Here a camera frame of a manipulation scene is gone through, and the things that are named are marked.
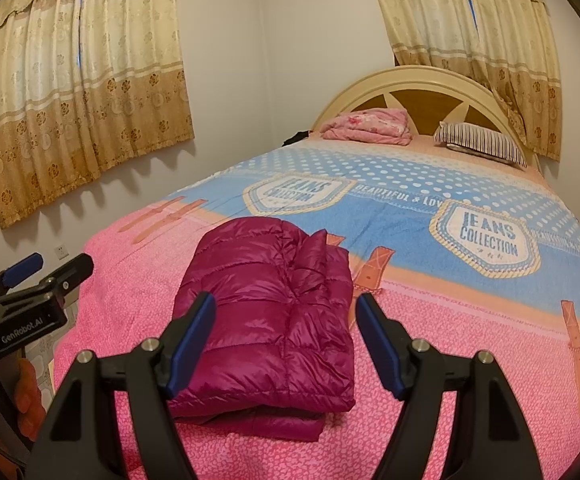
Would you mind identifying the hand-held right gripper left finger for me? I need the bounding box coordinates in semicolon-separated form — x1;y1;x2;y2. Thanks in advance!
29;291;217;480

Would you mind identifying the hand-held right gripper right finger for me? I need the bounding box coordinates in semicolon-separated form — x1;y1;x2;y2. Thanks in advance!
355;292;545;480

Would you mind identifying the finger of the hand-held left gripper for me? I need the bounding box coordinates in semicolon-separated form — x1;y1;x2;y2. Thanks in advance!
0;253;45;288
45;253;95;306

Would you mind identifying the magenta quilted puffer jacket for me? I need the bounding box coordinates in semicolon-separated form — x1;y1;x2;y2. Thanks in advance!
167;217;357;443

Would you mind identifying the person's left hand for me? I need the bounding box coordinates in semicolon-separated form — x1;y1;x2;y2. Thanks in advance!
0;360;47;443

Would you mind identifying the bed with colourful cover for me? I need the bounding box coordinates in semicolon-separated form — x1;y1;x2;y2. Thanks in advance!
52;132;580;480

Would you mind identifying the wide beige floral curtain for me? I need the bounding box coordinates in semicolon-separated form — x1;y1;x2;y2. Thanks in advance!
0;0;195;231

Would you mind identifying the pink folded floral blanket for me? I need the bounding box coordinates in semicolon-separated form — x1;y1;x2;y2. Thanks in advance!
319;107;413;147

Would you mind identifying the striped pillow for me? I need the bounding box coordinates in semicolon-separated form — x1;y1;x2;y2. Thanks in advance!
434;121;529;168

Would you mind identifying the black cloth item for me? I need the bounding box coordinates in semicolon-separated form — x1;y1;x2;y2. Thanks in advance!
281;130;313;148

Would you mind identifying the cream wooden bed headboard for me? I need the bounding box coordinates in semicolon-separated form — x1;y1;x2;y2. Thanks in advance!
311;65;540;166

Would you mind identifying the beige floral curtain behind headboard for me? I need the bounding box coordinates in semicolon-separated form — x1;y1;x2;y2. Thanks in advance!
362;0;563;163

